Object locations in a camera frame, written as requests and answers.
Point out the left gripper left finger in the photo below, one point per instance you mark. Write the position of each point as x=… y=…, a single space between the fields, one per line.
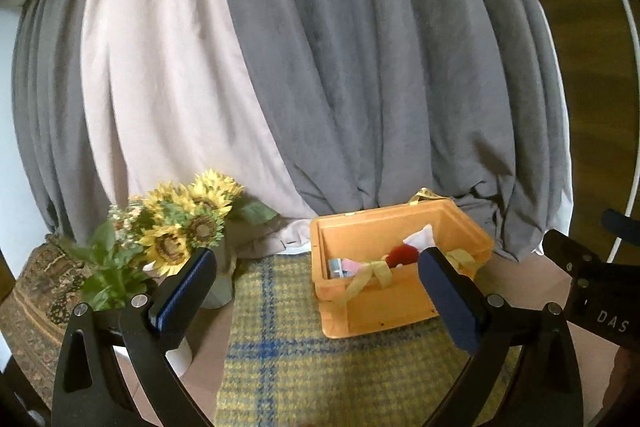
x=89 y=389

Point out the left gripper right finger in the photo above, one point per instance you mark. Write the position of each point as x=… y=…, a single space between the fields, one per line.
x=545 y=387

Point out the white cloth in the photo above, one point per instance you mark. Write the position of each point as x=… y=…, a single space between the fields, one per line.
x=422 y=239

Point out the red fluffy pompom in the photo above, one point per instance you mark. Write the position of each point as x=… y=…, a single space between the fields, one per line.
x=401 y=255

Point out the lilac towel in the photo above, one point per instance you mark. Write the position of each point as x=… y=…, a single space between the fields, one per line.
x=351 y=267

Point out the green leafy plant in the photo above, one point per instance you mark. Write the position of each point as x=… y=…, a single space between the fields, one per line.
x=115 y=270

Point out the grey green vase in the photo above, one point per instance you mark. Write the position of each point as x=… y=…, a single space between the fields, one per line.
x=221 y=292

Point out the patterned brown rug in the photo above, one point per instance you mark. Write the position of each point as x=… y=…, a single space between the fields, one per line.
x=35 y=314

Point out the sunflower bouquet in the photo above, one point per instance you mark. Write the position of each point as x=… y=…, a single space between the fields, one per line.
x=165 y=226

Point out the yellow blue plaid mat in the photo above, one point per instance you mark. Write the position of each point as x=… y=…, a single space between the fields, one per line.
x=280 y=370

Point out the orange plastic crate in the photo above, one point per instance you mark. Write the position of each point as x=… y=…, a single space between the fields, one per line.
x=377 y=297

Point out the white sheer curtain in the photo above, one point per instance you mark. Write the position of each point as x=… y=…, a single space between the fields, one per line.
x=168 y=96

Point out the grey curtain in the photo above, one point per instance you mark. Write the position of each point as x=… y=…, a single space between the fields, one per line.
x=367 y=100

